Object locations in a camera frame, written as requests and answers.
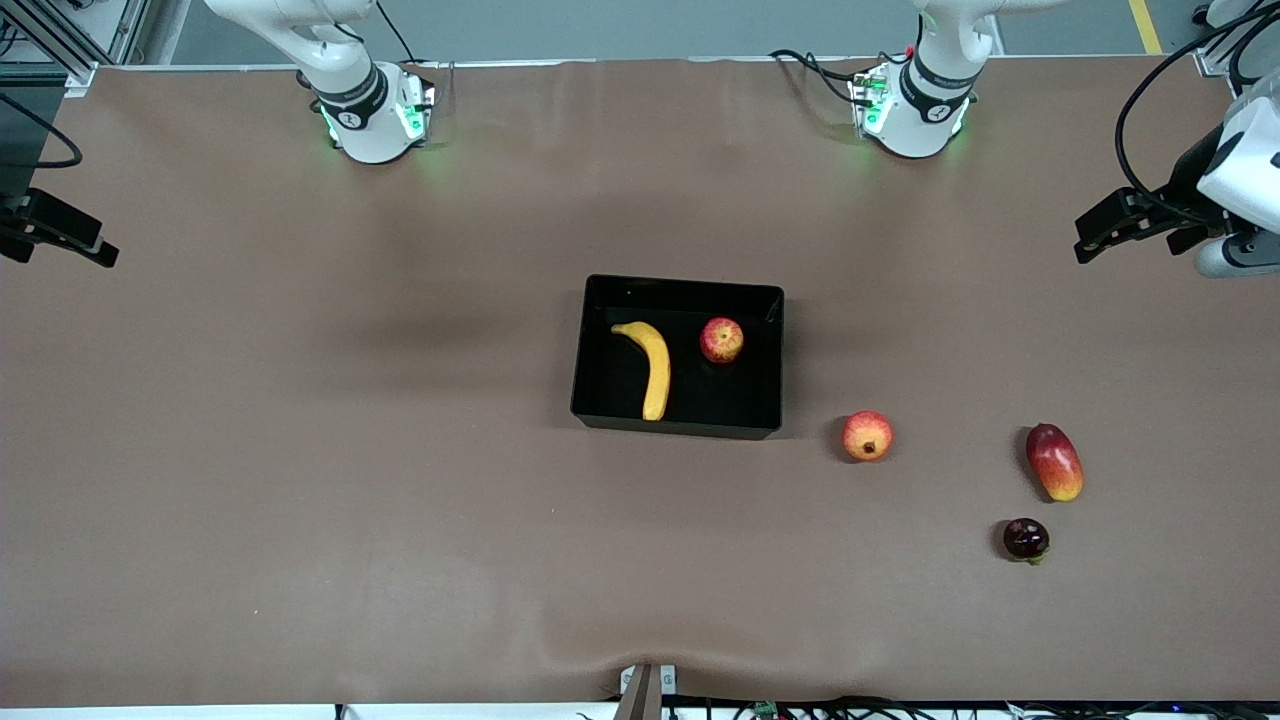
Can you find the dark purple mangosteen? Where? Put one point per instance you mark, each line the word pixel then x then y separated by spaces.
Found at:
pixel 1025 538

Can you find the brown table cover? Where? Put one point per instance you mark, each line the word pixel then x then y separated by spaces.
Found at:
pixel 400 550

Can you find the red yellow mango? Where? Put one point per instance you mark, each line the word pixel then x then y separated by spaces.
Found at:
pixel 1055 465

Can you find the yellow banana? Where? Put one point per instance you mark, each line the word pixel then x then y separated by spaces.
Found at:
pixel 657 370

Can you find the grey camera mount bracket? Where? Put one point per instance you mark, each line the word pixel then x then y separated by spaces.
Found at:
pixel 640 695

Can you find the red pomegranate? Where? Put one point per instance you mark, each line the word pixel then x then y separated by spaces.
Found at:
pixel 867 436

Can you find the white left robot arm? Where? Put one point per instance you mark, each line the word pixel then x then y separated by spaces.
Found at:
pixel 925 120

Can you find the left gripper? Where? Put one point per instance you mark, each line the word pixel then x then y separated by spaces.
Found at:
pixel 1187 187

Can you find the black plastic box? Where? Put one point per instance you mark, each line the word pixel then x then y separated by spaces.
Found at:
pixel 740 400

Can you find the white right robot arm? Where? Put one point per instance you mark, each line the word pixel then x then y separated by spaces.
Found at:
pixel 370 130

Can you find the aluminium frame profile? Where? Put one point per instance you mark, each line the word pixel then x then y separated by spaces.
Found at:
pixel 50 40
pixel 1215 60

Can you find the red yellow apple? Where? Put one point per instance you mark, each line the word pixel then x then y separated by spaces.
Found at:
pixel 721 340

